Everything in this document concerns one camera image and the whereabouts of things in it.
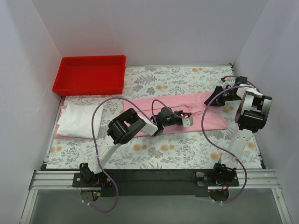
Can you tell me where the pink t shirt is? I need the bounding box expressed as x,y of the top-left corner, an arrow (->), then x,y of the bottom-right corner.
54,106 -> 92,138
123,91 -> 228,138

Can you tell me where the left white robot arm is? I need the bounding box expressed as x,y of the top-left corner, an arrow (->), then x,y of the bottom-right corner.
79,107 -> 193,187

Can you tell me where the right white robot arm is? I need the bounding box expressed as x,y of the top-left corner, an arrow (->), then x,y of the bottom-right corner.
197,76 -> 272,187

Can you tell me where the floral table cloth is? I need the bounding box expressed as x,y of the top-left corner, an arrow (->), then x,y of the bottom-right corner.
45,66 -> 239,169

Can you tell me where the red plastic tray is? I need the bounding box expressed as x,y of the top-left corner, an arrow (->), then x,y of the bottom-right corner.
52,55 -> 126,96

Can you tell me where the folded white t shirt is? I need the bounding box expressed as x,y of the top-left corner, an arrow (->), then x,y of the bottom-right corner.
55,103 -> 103,139

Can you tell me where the folded pink t shirt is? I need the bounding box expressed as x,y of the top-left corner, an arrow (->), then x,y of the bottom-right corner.
54,106 -> 92,138

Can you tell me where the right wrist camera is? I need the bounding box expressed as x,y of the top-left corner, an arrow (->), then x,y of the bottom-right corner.
221,77 -> 232,90

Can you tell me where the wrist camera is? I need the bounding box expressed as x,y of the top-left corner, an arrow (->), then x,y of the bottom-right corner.
182,117 -> 193,128
221,77 -> 232,90

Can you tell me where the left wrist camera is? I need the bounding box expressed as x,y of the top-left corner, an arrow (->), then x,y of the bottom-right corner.
182,117 -> 193,128

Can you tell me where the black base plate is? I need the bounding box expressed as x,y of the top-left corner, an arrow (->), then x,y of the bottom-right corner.
72,169 -> 239,196

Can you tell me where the aluminium frame rail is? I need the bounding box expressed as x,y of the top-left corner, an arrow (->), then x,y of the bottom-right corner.
20,169 -> 292,224

